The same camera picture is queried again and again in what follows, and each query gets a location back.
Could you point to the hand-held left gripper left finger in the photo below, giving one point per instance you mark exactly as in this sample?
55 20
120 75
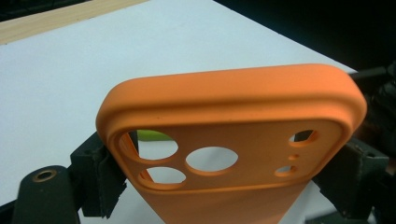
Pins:
96 180

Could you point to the green cartoon phone case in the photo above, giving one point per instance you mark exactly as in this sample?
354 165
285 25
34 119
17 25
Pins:
152 135

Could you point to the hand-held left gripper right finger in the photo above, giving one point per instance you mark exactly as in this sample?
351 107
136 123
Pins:
355 177

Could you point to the orange phone case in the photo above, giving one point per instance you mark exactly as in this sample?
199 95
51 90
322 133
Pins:
249 93

